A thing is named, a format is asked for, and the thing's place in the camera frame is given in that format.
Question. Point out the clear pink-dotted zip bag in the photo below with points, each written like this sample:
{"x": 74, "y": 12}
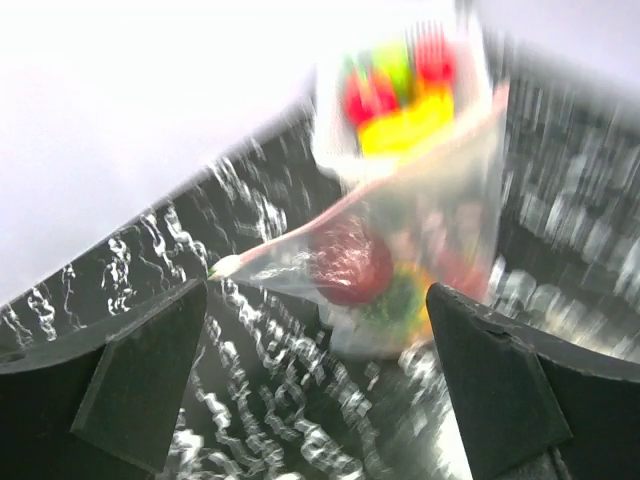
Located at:
{"x": 438, "y": 212}

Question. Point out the orange toy pineapple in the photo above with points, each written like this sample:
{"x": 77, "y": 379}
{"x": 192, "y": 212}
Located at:
{"x": 400, "y": 311}

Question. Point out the yellow banana bunch toy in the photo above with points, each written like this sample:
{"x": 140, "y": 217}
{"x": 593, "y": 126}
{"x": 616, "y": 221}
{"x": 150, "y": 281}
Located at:
{"x": 401, "y": 130}

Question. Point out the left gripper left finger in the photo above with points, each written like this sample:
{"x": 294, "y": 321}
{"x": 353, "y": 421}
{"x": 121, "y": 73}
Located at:
{"x": 102, "y": 403}

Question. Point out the red apple toy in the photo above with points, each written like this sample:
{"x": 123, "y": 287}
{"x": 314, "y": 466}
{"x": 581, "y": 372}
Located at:
{"x": 434, "y": 61}

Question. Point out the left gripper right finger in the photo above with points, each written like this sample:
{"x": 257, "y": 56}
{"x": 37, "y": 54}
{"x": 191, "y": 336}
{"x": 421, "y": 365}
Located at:
{"x": 530, "y": 405}

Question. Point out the dark red plum toy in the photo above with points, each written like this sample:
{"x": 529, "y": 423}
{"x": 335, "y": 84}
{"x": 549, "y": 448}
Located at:
{"x": 350, "y": 264}

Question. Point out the green apple toy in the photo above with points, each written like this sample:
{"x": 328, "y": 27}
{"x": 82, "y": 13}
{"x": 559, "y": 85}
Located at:
{"x": 393, "y": 59}

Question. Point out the black marble pattern mat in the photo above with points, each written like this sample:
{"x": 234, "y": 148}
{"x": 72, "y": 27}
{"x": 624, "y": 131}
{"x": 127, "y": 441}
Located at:
{"x": 266, "y": 399}

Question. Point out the red dragon fruit toy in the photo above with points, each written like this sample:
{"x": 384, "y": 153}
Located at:
{"x": 368, "y": 94}

